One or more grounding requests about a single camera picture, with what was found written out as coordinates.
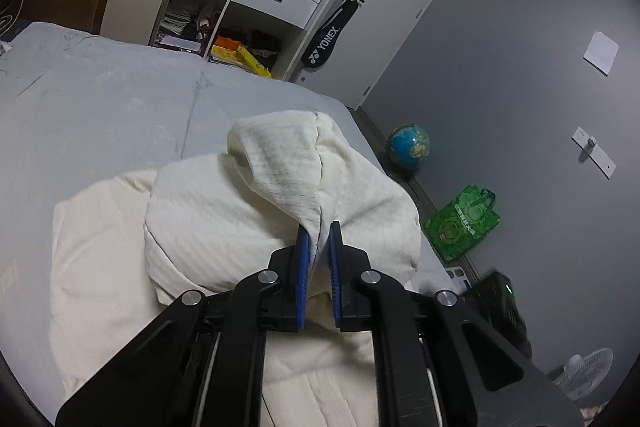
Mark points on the brown wooden headboard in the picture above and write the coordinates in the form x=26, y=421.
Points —
x=65, y=7

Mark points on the white drawer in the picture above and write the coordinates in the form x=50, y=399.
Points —
x=260, y=4

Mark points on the blue globe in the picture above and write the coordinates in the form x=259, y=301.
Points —
x=409, y=147

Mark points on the white paper sheet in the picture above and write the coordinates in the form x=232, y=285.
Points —
x=601, y=53

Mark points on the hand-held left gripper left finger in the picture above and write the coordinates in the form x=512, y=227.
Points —
x=301, y=287

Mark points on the white room door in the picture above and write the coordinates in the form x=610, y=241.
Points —
x=400, y=7

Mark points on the black racket bag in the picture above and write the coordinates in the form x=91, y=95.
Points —
x=325, y=49

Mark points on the green shopping bag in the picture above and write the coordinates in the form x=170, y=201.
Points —
x=462, y=222

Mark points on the bed with grey sheet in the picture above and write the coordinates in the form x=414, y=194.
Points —
x=100, y=97

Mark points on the white wall switch plate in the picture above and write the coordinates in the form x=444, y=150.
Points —
x=595, y=153

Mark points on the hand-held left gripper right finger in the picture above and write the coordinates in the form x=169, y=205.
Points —
x=336, y=287

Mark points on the orange box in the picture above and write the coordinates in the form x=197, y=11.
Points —
x=226, y=46

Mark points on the white floor fan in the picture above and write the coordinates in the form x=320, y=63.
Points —
x=585, y=374

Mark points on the white hooded coat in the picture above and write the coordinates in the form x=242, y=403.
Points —
x=225, y=217

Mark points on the yellow box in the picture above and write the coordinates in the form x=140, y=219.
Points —
x=255, y=63

